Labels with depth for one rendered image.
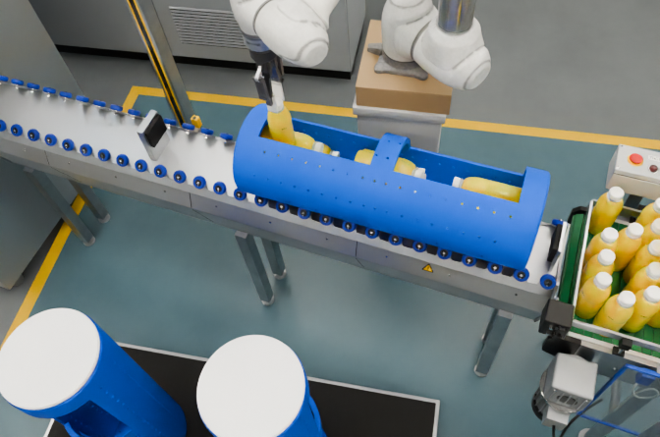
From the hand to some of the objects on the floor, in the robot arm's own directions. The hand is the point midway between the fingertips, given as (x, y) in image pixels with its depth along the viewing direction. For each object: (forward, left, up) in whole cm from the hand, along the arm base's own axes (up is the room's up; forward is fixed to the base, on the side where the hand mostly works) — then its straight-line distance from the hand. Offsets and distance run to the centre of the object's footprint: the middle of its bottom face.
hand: (274, 97), depth 169 cm
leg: (+12, -22, -134) cm, 137 cm away
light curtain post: (-31, -63, -136) cm, 153 cm away
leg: (+20, +76, -134) cm, 155 cm away
